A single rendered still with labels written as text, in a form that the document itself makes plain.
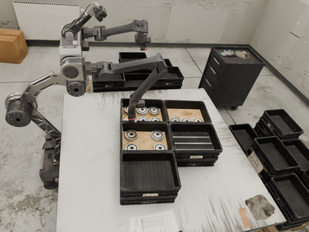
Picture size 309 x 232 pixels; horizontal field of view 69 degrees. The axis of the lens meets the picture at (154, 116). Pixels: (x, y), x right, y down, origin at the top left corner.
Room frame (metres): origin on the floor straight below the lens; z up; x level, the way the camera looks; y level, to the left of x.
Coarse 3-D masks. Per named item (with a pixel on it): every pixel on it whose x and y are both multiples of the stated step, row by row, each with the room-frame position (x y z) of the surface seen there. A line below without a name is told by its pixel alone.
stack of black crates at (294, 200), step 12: (276, 180) 1.35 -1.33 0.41; (288, 180) 1.40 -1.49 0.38; (300, 180) 1.35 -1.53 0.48; (276, 192) 1.21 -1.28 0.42; (288, 192) 1.26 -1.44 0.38; (300, 192) 1.27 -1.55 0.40; (288, 204) 1.07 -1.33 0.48; (300, 204) 1.16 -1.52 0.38; (288, 216) 1.01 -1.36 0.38; (300, 216) 0.98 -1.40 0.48; (276, 228) 0.99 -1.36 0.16; (288, 228) 1.01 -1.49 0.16
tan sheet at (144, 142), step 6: (138, 132) 1.27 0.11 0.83; (144, 132) 1.28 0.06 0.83; (150, 132) 1.29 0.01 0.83; (162, 132) 1.32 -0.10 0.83; (138, 138) 1.20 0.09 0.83; (144, 138) 1.21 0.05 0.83; (150, 138) 1.23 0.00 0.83; (126, 144) 1.12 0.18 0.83; (138, 144) 1.14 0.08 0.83; (144, 144) 1.15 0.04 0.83; (150, 144) 1.16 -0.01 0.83
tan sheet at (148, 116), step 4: (124, 108) 1.53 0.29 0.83; (136, 108) 1.56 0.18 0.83; (148, 108) 1.59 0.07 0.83; (124, 112) 1.47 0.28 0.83; (136, 112) 1.50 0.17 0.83; (160, 112) 1.56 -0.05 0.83; (124, 116) 1.42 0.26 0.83; (136, 116) 1.45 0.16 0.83; (140, 116) 1.46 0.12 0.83; (144, 116) 1.47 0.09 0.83; (148, 116) 1.48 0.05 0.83; (152, 116) 1.49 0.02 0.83; (156, 116) 1.50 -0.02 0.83; (160, 116) 1.51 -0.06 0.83; (124, 120) 1.37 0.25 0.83
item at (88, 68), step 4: (84, 60) 1.14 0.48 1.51; (84, 64) 1.11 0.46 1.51; (88, 64) 1.14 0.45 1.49; (92, 64) 1.16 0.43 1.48; (96, 64) 1.17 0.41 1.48; (84, 68) 1.11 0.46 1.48; (88, 68) 1.12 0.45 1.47; (92, 68) 1.14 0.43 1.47; (96, 68) 1.15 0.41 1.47; (84, 72) 1.11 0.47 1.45; (88, 72) 1.12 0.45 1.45; (92, 72) 1.13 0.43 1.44; (96, 72) 1.14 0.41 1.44; (84, 76) 1.10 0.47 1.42
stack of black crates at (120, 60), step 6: (120, 54) 2.94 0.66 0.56; (126, 54) 2.97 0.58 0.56; (132, 54) 3.00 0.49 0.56; (138, 54) 3.04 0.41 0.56; (144, 54) 3.04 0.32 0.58; (120, 60) 2.72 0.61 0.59; (126, 60) 2.92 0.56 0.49; (132, 60) 2.96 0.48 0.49; (126, 72) 2.70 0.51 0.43; (132, 72) 2.74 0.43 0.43; (138, 72) 2.77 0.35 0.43; (144, 72) 2.79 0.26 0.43
